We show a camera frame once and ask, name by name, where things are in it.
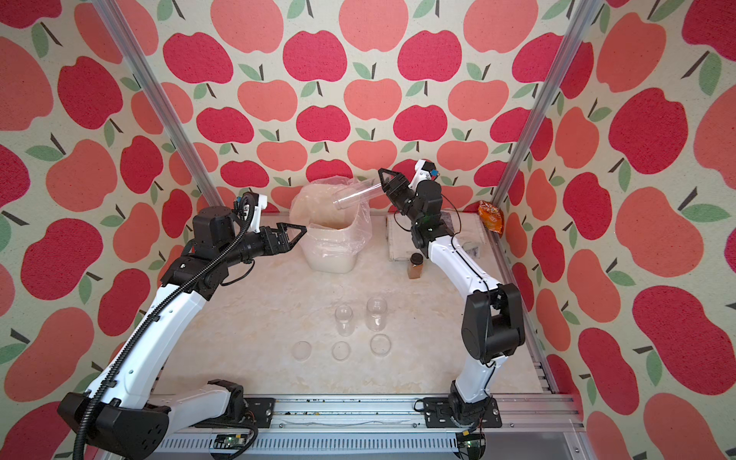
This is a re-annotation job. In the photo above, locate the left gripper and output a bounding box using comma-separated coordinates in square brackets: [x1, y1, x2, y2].
[220, 222, 308, 266]

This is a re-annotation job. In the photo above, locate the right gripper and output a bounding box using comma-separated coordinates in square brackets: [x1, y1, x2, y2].
[384, 169, 423, 233]

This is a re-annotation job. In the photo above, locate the clear tea jar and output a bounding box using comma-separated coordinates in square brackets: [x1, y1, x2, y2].
[333, 178, 383, 210]
[365, 296, 388, 332]
[335, 304, 355, 337]

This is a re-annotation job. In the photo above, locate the clear jar lid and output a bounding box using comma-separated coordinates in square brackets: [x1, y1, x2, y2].
[369, 333, 392, 358]
[291, 341, 312, 362]
[331, 341, 352, 362]

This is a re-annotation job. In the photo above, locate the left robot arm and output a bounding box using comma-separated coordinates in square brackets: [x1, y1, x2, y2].
[57, 192, 307, 459]

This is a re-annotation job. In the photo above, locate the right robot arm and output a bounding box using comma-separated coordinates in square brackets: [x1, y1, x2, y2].
[379, 167, 525, 427]

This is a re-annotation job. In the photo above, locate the clear plastic bin liner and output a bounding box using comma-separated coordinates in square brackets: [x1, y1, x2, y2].
[288, 175, 375, 260]

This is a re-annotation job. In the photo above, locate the folded printed tote bag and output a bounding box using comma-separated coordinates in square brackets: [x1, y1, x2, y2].
[384, 208, 490, 263]

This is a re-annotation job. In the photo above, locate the brown bottle black cap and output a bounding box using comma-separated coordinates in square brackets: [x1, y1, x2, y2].
[407, 252, 425, 280]

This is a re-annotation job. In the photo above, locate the orange snack packet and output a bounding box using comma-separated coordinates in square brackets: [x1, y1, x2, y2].
[477, 200, 505, 236]

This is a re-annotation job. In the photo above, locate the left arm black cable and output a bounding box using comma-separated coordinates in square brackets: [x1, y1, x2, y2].
[71, 192, 259, 460]

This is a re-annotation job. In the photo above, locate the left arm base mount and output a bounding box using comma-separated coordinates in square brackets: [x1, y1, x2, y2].
[218, 396, 276, 429]

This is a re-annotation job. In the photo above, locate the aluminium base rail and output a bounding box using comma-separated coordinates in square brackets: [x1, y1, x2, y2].
[153, 393, 596, 459]

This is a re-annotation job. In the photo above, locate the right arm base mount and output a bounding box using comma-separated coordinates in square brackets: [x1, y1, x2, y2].
[413, 395, 503, 430]

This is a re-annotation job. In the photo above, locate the right aluminium frame post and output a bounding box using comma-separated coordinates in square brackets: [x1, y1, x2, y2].
[492, 0, 604, 206]

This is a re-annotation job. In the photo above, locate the aluminium frame post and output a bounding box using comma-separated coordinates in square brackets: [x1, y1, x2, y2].
[492, 0, 604, 206]
[92, 0, 223, 206]

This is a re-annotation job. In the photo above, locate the left aluminium frame post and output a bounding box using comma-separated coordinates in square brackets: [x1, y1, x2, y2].
[92, 0, 223, 206]

